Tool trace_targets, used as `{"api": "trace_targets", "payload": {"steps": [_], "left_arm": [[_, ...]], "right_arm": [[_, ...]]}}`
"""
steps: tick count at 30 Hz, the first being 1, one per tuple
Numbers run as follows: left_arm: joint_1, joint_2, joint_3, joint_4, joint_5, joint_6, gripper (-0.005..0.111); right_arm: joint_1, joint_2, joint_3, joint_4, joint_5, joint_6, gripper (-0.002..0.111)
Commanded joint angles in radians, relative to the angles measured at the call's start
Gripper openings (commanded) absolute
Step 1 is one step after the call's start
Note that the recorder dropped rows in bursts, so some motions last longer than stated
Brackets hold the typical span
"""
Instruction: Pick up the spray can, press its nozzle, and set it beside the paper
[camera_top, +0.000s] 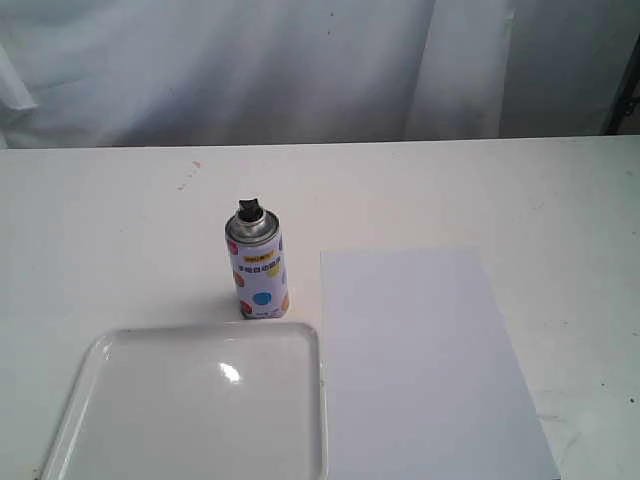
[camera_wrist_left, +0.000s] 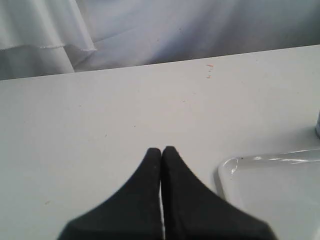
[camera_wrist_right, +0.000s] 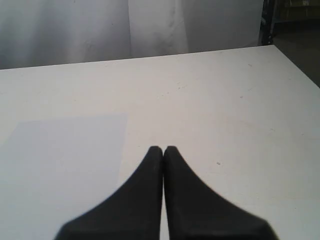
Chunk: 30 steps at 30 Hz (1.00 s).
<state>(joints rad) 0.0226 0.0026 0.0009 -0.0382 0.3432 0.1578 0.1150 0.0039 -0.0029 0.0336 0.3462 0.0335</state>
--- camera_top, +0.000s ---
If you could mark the white polka-dot spray can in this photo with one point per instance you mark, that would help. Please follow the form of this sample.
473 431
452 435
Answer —
255 245

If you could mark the white paper sheet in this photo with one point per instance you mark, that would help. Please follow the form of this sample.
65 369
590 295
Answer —
421 379

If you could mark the white square plastic tray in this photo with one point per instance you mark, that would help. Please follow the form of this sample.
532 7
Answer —
240 400

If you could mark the white backdrop cloth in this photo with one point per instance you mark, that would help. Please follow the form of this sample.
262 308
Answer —
178 73

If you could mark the black metal stand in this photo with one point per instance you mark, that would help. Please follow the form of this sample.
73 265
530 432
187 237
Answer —
625 99

